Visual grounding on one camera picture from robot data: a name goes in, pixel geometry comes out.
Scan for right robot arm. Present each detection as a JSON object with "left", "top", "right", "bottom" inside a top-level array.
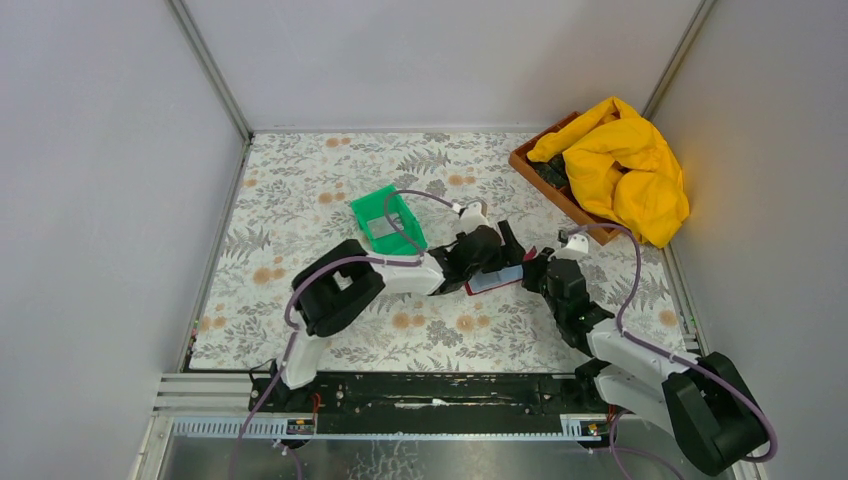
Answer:
[{"left": 522, "top": 249, "right": 776, "bottom": 476}]

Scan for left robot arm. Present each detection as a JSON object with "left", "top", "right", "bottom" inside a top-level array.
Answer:
[{"left": 271, "top": 221, "right": 530, "bottom": 411}]

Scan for brown wooden tray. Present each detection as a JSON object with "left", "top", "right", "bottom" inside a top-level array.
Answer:
[{"left": 509, "top": 111, "right": 607, "bottom": 226}]

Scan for dark items in tray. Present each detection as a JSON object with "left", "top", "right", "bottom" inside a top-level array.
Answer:
[{"left": 532, "top": 154, "right": 570, "bottom": 189}]

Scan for green plastic bin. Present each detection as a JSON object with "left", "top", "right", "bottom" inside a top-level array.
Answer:
[{"left": 351, "top": 185, "right": 428, "bottom": 255}]

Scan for yellow cloth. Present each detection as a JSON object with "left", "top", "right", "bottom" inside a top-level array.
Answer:
[{"left": 526, "top": 96, "right": 690, "bottom": 248}]

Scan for floral patterned table mat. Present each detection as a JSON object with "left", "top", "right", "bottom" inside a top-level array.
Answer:
[{"left": 187, "top": 131, "right": 705, "bottom": 374}]

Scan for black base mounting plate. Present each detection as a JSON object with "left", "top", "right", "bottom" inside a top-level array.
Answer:
[{"left": 248, "top": 372, "right": 615, "bottom": 442}]

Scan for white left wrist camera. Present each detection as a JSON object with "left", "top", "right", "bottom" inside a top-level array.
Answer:
[{"left": 452, "top": 200, "right": 490, "bottom": 234}]

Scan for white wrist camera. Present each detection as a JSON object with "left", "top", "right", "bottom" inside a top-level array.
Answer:
[
  {"left": 553, "top": 230, "right": 590, "bottom": 260},
  {"left": 452, "top": 200, "right": 490, "bottom": 234}
]

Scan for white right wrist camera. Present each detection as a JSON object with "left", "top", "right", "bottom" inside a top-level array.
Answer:
[{"left": 553, "top": 230, "right": 590, "bottom": 260}]

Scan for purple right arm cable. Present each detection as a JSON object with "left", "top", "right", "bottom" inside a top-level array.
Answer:
[{"left": 559, "top": 222, "right": 779, "bottom": 480}]

